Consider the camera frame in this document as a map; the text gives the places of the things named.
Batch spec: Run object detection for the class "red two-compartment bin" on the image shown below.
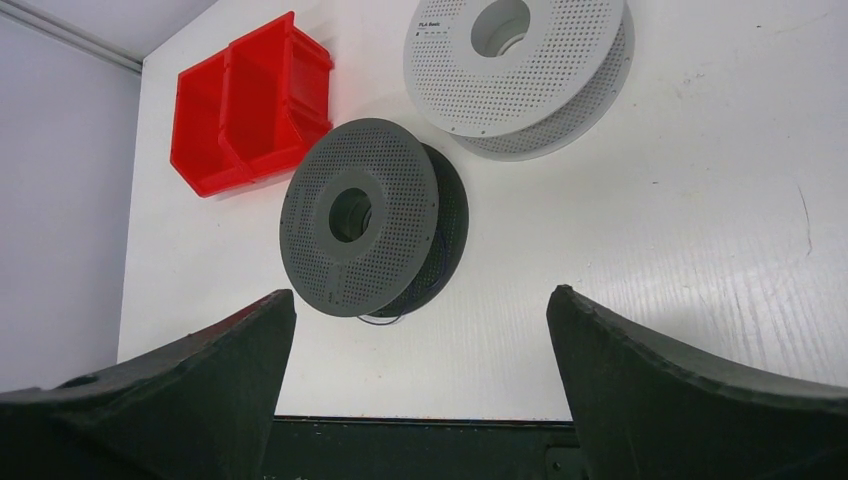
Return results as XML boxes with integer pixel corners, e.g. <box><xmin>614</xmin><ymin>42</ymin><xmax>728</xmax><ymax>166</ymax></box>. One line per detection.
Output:
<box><xmin>170</xmin><ymin>12</ymin><xmax>334</xmax><ymax>198</ymax></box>

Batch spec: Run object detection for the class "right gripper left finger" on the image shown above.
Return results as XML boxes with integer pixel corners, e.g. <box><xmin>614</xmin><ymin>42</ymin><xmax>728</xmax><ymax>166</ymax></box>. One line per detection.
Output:
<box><xmin>1</xmin><ymin>290</ymin><xmax>296</xmax><ymax>479</ymax></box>

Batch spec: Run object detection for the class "thin blue wire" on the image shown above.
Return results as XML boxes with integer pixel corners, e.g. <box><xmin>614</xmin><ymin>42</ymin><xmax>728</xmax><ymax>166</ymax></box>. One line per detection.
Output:
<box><xmin>356</xmin><ymin>228</ymin><xmax>452</xmax><ymax>327</ymax></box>

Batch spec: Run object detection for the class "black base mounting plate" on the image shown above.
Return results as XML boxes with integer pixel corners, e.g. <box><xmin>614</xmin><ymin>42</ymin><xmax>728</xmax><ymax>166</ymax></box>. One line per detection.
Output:
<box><xmin>261</xmin><ymin>416</ymin><xmax>589</xmax><ymax>479</ymax></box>

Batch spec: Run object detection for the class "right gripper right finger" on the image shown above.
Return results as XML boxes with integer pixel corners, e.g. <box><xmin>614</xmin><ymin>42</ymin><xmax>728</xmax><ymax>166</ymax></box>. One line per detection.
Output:
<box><xmin>546</xmin><ymin>285</ymin><xmax>847</xmax><ymax>479</ymax></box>

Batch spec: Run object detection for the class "black cable spool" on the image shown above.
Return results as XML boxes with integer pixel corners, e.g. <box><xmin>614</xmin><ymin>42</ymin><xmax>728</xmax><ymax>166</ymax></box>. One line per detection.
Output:
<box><xmin>279</xmin><ymin>118</ymin><xmax>469</xmax><ymax>326</ymax></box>

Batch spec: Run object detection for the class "left aluminium frame post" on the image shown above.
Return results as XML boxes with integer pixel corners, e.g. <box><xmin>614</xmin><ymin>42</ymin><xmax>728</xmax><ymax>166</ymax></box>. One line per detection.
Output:
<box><xmin>1</xmin><ymin>0</ymin><xmax>143</xmax><ymax>76</ymax></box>

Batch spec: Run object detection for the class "white translucent cable spool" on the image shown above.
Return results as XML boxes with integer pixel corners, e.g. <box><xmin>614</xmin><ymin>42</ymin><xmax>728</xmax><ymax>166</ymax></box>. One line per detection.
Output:
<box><xmin>404</xmin><ymin>0</ymin><xmax>635</xmax><ymax>161</ymax></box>

